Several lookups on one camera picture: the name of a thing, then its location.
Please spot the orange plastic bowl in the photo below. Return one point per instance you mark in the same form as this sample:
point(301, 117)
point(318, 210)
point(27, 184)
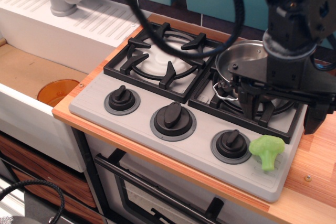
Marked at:
point(52, 93)

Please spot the black burner grate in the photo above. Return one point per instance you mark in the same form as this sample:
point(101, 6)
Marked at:
point(276, 117)
point(143, 67)

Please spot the toy oven door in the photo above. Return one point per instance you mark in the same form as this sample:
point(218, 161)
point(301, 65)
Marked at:
point(231, 212)

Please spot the steel pot with handles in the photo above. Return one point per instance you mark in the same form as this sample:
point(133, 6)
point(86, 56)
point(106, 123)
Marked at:
point(244, 50)

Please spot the grey toy stove top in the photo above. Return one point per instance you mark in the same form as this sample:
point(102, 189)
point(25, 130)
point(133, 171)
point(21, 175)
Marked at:
point(194, 151)

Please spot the black left burner grate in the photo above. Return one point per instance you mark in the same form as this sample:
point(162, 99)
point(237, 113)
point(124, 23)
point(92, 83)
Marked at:
point(143, 67)

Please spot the black right burner grate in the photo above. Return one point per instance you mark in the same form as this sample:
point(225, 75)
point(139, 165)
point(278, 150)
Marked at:
point(276, 117)

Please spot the wooden drawer fronts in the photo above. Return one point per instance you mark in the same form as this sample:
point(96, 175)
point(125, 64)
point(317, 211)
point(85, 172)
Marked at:
point(24, 162)

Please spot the black left stove knob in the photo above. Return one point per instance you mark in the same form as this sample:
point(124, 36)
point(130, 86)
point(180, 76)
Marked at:
point(122, 101)

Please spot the green toy broccoli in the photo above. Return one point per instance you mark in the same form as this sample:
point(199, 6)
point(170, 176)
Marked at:
point(267, 147)

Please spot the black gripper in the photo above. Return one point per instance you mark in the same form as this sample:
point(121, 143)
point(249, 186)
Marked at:
point(300, 80)

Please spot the black oven door handle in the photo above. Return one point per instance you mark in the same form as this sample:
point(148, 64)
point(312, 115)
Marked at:
point(154, 196)

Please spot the black right stove knob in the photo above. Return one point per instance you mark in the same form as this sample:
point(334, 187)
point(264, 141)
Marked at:
point(231, 147)

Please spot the black middle stove knob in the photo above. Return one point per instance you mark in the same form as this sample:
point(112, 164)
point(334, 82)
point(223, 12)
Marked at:
point(173, 122)

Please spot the white toy sink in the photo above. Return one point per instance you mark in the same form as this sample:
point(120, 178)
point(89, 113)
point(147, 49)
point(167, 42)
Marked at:
point(38, 48)

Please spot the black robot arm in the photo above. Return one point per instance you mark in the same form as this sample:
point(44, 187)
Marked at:
point(296, 27)

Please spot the black stove knob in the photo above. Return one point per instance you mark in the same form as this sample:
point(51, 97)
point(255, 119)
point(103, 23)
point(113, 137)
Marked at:
point(231, 147)
point(122, 101)
point(173, 122)

